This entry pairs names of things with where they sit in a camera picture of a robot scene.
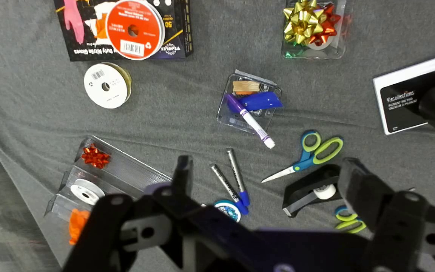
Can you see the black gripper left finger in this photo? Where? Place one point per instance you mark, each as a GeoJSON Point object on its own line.
{"type": "Point", "coordinates": [194, 237]}

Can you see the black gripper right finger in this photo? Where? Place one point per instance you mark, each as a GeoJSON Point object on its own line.
{"type": "Point", "coordinates": [402, 220]}

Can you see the blue tape roll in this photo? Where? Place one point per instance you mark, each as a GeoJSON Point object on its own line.
{"type": "Point", "coordinates": [230, 208]}

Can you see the black tape dispenser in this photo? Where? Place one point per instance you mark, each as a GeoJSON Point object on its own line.
{"type": "Point", "coordinates": [318, 185]}

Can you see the small green scissors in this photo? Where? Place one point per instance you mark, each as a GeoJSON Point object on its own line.
{"type": "Point", "coordinates": [348, 220]}

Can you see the silver blue pen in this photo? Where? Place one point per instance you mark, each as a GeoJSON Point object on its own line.
{"type": "Point", "coordinates": [223, 179]}
{"type": "Point", "coordinates": [238, 176]}

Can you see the clear divided organizer tray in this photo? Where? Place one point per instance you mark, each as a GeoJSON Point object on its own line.
{"type": "Point", "coordinates": [124, 173]}

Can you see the orange ribbon bundle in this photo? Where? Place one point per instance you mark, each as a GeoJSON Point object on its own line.
{"type": "Point", "coordinates": [76, 223]}

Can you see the white ribbon spool in tray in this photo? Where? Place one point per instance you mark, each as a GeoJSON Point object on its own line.
{"type": "Point", "coordinates": [87, 190]}

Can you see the small red gift bow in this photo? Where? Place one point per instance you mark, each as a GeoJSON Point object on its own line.
{"type": "Point", "coordinates": [96, 157]}

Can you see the green blue scissors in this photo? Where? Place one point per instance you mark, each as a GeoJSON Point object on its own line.
{"type": "Point", "coordinates": [315, 151]}

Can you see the grey table cloth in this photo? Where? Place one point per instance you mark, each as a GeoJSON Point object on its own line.
{"type": "Point", "coordinates": [46, 113]}

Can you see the purple white marker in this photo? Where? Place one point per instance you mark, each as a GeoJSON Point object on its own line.
{"type": "Point", "coordinates": [250, 119]}

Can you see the black white box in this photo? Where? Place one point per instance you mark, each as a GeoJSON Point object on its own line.
{"type": "Point", "coordinates": [407, 96]}

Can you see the white gold ribbon spool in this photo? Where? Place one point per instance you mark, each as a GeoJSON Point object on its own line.
{"type": "Point", "coordinates": [108, 84]}

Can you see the blue utility knife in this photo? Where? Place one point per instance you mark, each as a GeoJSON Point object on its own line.
{"type": "Point", "coordinates": [262, 101]}

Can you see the brown cork piece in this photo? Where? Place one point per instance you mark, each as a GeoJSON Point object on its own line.
{"type": "Point", "coordinates": [245, 86]}

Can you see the clear box with bows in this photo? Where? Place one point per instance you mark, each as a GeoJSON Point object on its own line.
{"type": "Point", "coordinates": [334, 48]}

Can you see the orange ribbon spool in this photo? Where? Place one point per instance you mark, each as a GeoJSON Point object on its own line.
{"type": "Point", "coordinates": [135, 28]}

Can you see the red gift bow in box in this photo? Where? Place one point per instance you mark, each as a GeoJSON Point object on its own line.
{"type": "Point", "coordinates": [324, 24]}

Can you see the black orange craft package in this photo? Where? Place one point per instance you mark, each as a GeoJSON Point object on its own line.
{"type": "Point", "coordinates": [84, 28]}

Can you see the gold gift bow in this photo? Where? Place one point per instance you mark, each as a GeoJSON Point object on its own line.
{"type": "Point", "coordinates": [298, 28]}

